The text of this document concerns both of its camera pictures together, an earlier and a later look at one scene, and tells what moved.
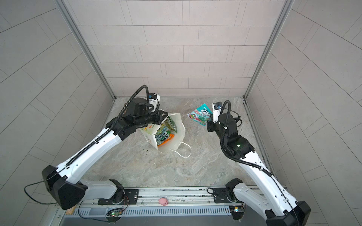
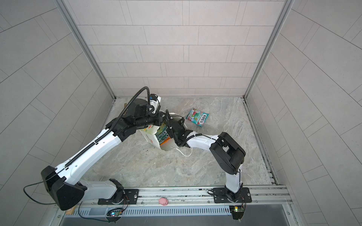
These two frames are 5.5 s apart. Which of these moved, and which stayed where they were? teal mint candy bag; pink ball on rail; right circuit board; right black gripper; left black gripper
Moved: right black gripper; teal mint candy bag
Stayed: pink ball on rail; left black gripper; right circuit board
